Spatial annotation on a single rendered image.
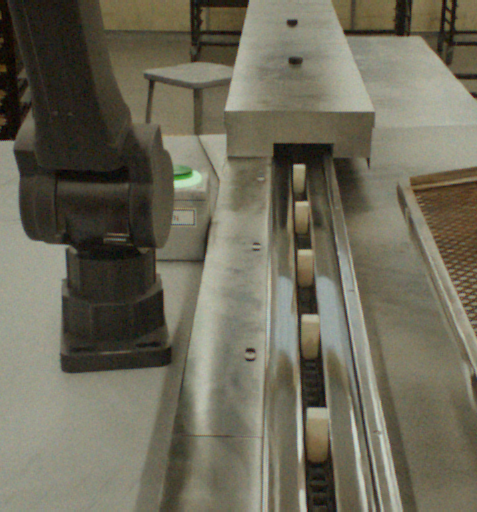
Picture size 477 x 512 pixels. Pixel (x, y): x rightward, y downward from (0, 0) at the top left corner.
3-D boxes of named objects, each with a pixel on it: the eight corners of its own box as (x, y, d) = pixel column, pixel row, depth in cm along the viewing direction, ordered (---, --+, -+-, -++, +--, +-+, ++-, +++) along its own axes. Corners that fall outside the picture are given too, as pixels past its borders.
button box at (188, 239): (145, 264, 107) (142, 166, 103) (217, 266, 107) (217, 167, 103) (135, 294, 100) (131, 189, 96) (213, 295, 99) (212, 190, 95)
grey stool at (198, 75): (196, 200, 386) (195, 84, 370) (137, 181, 410) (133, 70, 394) (261, 182, 409) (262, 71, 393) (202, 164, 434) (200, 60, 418)
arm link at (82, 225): (157, 254, 82) (94, 250, 83) (154, 134, 79) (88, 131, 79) (128, 297, 74) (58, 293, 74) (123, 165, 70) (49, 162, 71)
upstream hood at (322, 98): (250, 24, 238) (251, -13, 235) (326, 24, 237) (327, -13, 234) (224, 169, 121) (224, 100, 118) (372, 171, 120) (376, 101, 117)
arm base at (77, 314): (62, 310, 88) (60, 374, 76) (57, 224, 85) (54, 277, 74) (160, 304, 89) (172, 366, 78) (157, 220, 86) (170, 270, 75)
